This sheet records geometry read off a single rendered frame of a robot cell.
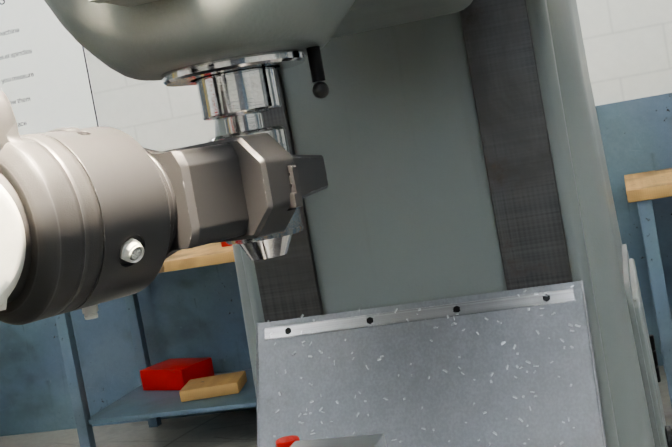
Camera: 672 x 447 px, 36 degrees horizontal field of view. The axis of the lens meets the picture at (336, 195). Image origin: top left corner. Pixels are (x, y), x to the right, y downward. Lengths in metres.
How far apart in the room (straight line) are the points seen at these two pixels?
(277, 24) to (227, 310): 4.70
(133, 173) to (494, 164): 0.51
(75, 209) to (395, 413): 0.55
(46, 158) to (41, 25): 5.09
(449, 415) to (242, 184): 0.46
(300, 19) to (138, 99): 4.76
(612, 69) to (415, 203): 3.84
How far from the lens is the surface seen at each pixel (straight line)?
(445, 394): 0.96
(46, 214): 0.47
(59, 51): 5.51
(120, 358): 5.53
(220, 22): 0.54
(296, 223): 0.61
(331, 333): 1.00
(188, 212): 0.53
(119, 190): 0.49
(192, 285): 5.27
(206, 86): 0.61
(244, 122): 0.61
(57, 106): 5.52
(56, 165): 0.48
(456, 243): 0.97
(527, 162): 0.95
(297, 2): 0.55
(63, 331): 4.71
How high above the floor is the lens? 1.25
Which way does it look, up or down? 3 degrees down
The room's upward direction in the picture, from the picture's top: 10 degrees counter-clockwise
